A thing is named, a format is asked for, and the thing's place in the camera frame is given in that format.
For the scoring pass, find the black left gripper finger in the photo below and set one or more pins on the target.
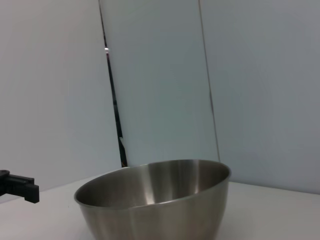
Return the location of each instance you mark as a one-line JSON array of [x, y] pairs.
[[22, 187]]

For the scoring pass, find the stainless steel mixing bowl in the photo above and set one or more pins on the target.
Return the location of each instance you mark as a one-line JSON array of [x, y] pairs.
[[150, 220]]

